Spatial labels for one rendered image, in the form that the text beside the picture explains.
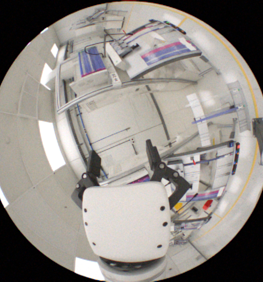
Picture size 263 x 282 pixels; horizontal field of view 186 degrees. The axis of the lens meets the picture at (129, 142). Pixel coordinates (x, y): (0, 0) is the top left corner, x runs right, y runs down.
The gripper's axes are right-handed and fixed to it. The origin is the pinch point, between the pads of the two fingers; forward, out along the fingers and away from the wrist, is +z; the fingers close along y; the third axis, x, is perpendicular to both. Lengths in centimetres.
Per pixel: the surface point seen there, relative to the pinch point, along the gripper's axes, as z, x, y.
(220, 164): -5, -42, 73
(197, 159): 10, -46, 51
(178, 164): 13, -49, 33
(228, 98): 49, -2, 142
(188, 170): 7, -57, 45
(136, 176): 10.7, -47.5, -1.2
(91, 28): 317, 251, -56
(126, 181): 7.8, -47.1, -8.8
